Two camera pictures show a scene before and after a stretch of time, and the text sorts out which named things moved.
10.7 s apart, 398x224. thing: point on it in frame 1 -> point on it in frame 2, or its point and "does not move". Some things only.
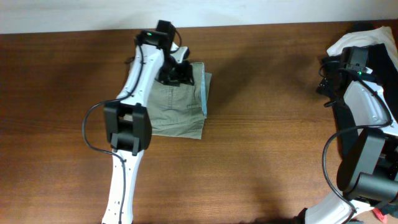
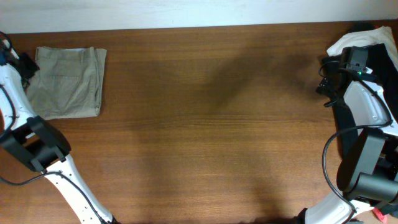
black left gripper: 178,78 -> 27,66
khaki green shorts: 180,112 -> 68,83
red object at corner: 384,218 does not move
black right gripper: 325,87 does not move
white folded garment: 364,38 does not move
